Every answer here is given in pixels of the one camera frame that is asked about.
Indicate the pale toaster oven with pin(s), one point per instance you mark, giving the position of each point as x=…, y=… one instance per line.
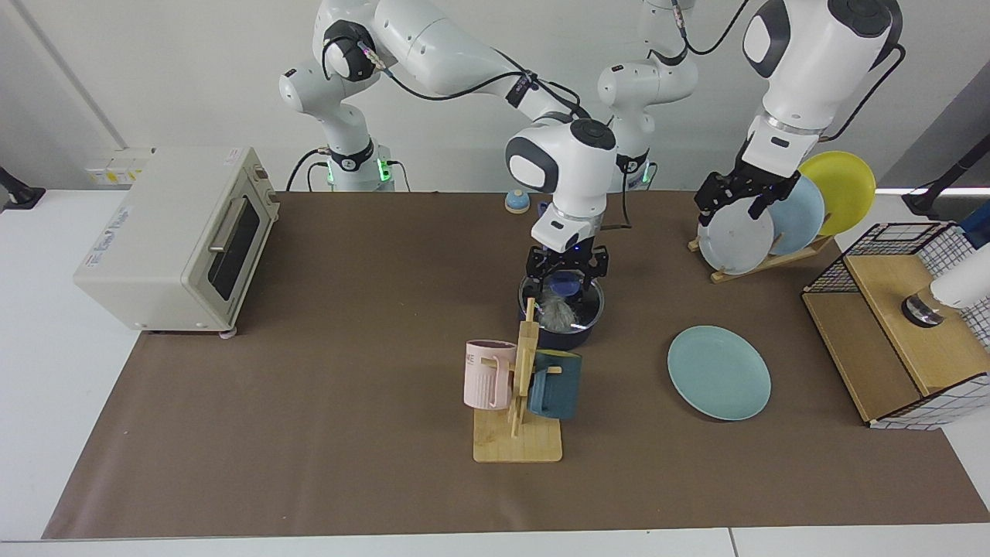
x=139, y=255

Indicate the dark blue saucepan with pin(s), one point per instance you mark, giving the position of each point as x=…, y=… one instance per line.
x=564, y=338

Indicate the glass lid with blue knob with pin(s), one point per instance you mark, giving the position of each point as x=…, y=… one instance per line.
x=592, y=309

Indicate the pink ribbed mug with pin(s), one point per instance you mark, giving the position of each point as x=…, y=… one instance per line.
x=487, y=379

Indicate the wooden cup stand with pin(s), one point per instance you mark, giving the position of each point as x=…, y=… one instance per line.
x=518, y=441

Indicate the white vermicelli bundle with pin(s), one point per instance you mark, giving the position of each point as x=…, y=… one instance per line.
x=557, y=313

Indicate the brown table cloth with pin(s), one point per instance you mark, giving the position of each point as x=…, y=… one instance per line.
x=348, y=387

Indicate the yellow plate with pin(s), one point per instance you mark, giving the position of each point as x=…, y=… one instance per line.
x=843, y=186

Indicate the small blue round thing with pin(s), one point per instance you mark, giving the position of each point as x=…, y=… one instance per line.
x=517, y=203

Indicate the white cylinder with dark base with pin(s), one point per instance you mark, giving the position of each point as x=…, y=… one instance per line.
x=963, y=282

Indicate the pale green plate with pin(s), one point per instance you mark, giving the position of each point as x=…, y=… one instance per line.
x=719, y=373

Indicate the blue object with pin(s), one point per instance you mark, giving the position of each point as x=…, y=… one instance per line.
x=978, y=228

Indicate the dark teal mug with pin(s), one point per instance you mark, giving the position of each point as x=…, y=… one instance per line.
x=557, y=391

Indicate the wooden plate rack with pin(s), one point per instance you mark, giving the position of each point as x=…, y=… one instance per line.
x=762, y=265

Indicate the light blue plate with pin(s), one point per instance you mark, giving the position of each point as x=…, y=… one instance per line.
x=800, y=216

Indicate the black clamp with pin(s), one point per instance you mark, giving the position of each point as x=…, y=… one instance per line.
x=23, y=195

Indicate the white plate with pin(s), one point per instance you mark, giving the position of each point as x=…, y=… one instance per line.
x=735, y=244

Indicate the wall socket strip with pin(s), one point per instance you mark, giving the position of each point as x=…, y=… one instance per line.
x=116, y=170

